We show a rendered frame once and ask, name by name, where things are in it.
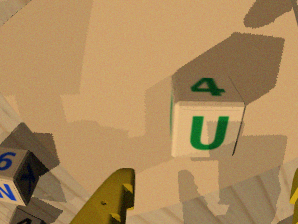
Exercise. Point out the tan mat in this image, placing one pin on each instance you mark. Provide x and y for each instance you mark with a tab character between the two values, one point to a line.
91	79

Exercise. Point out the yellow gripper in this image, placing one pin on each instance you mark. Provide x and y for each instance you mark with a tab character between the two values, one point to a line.
105	205

